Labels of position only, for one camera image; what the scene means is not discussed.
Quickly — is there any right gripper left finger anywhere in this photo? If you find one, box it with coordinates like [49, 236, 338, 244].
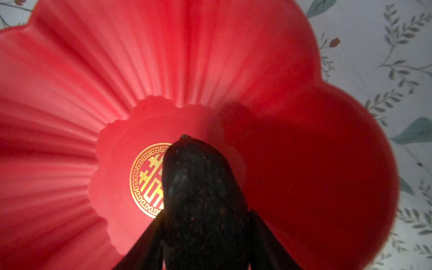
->
[113, 210, 165, 270]

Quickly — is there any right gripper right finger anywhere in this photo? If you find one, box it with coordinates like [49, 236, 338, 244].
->
[247, 210, 302, 270]

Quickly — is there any dark fake avocado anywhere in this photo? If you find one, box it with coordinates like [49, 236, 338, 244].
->
[162, 135, 250, 270]

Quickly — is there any red flower-shaped fruit bowl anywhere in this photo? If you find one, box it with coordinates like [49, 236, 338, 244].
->
[1, 1, 399, 270]

